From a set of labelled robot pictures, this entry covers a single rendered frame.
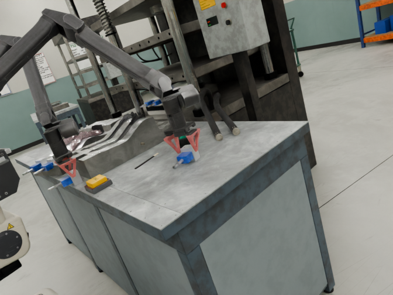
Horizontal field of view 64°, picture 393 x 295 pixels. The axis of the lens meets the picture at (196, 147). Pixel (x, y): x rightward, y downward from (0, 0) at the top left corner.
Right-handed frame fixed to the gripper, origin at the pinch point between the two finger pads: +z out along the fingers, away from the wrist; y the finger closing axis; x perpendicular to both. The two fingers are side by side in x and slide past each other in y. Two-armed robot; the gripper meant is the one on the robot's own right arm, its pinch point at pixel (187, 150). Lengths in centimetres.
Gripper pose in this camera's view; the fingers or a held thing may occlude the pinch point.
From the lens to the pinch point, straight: 114.3
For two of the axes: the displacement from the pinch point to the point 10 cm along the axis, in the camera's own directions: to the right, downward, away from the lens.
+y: -8.3, 0.9, 5.6
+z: 3.0, 9.0, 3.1
